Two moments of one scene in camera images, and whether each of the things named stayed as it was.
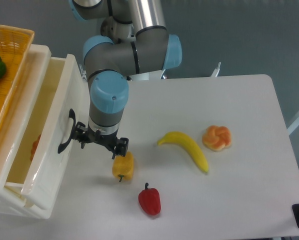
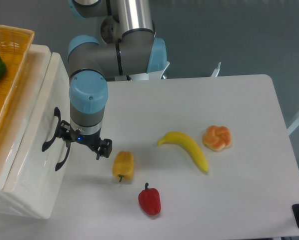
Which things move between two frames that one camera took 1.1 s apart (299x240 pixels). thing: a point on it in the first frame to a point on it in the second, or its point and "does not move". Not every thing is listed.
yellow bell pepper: [122, 166] does not move
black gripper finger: [80, 134] to [64, 133]
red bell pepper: [149, 200] does not move
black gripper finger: [122, 145] to [106, 148]
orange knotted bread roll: [217, 138] does not move
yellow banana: [183, 139] does not move
